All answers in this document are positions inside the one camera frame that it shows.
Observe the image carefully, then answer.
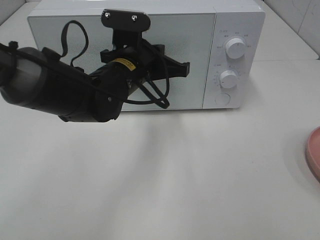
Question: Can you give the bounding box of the white microwave oven body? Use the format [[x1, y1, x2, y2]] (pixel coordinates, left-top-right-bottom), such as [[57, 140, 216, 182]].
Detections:
[[29, 0, 265, 109]]

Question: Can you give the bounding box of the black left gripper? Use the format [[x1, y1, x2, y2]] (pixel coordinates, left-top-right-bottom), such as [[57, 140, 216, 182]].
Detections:
[[100, 9, 190, 81]]

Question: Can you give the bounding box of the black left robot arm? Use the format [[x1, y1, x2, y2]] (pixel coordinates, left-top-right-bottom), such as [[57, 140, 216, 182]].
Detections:
[[0, 9, 190, 123]]

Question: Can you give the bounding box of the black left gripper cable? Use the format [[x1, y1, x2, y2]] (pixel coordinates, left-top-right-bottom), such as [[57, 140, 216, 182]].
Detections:
[[60, 19, 171, 110]]

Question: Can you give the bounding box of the round white door button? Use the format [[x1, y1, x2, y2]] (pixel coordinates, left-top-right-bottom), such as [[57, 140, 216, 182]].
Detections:
[[215, 93, 231, 106]]

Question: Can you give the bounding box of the white microwave door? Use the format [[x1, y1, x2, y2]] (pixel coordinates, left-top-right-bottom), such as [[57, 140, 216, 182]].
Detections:
[[27, 8, 214, 110]]

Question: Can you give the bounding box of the white control knob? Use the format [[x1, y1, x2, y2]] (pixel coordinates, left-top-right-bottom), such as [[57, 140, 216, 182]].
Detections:
[[224, 36, 246, 60], [219, 70, 238, 89]]

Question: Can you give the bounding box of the pink round plate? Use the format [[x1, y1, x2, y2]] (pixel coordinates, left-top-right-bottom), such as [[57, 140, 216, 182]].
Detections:
[[305, 127, 320, 182]]

